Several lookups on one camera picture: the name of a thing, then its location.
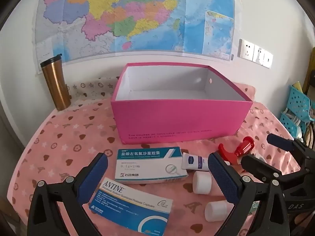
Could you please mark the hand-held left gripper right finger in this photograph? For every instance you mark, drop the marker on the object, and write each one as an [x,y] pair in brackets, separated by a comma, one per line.
[221,174]

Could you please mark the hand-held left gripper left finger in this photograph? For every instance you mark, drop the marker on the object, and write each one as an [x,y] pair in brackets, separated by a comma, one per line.
[99,167]

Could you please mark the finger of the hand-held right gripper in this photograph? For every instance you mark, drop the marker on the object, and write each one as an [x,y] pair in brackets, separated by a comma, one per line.
[256,166]
[279,141]

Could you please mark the red plastic tool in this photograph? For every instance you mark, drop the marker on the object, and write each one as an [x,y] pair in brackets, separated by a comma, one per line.
[243,147]

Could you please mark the white and purple cream tube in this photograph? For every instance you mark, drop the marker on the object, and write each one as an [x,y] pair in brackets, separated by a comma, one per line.
[193,162]

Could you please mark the white and teal medicine box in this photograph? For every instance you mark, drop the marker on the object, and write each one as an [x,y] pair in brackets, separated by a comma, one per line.
[147,167]

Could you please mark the blue and white medicine box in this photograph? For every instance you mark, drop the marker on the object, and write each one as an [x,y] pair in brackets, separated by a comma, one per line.
[128,206]

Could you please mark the pink cardboard box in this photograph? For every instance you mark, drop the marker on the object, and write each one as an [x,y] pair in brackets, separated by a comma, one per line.
[177,120]

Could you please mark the blue plastic basket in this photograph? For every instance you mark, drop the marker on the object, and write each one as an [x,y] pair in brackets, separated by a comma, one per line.
[290,125]
[299,103]

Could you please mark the yellow sponge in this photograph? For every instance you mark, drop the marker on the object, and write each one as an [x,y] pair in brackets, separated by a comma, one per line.
[297,85]

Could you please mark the brown metal tumbler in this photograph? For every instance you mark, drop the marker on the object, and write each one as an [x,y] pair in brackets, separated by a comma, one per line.
[55,83]

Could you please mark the white wall socket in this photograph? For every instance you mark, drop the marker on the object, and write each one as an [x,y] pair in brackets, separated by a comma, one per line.
[267,59]
[246,49]
[258,55]

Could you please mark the colourful wall map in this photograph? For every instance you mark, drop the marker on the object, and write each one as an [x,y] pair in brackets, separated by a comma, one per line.
[123,17]

